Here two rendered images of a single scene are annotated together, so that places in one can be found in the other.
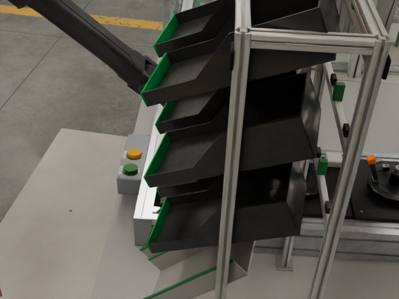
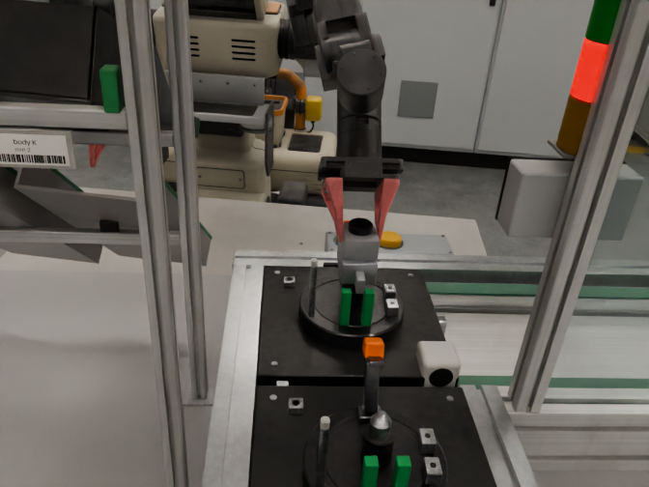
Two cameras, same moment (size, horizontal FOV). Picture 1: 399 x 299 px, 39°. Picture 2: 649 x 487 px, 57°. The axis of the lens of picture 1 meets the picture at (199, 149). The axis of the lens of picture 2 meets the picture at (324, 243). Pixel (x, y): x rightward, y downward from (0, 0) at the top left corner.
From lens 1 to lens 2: 1.34 m
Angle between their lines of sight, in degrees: 67
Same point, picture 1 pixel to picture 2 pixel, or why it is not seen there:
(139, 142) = (424, 244)
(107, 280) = not seen: hidden behind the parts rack
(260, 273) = (160, 459)
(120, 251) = (222, 288)
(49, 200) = (317, 227)
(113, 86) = not seen: outside the picture
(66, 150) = (425, 228)
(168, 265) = (88, 252)
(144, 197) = (283, 256)
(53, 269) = not seen: hidden behind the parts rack
